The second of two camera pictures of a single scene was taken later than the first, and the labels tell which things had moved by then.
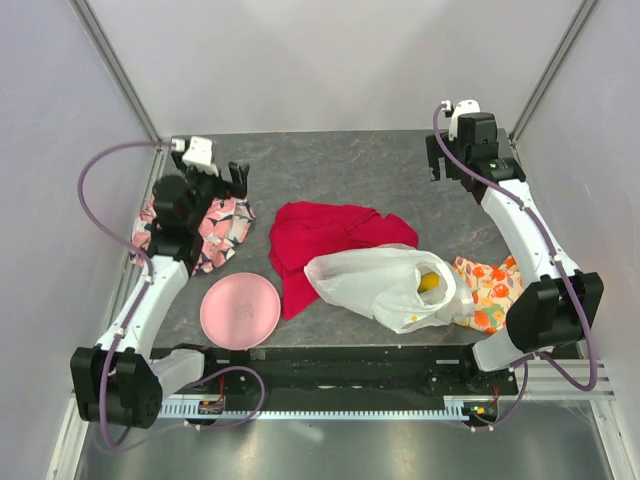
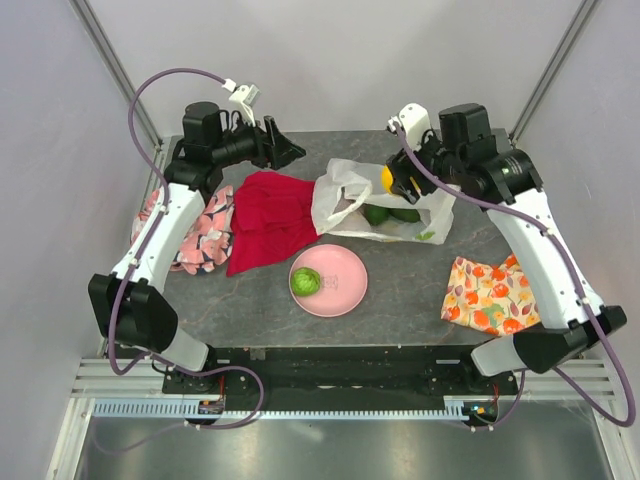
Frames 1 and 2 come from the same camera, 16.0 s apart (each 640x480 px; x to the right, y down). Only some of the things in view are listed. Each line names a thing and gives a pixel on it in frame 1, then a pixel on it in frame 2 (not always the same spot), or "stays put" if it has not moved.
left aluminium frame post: [105, 51] stays put
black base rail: [351, 373] stays put
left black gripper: [227, 190] -> [276, 151]
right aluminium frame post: [579, 21] stays put
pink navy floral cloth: [226, 225] stays put
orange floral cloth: [494, 289] stays put
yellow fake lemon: [429, 280] -> [387, 179]
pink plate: [240, 311] -> [343, 280]
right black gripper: [434, 154] -> [403, 167]
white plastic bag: [383, 280] -> [344, 188]
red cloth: [305, 232] -> [272, 217]
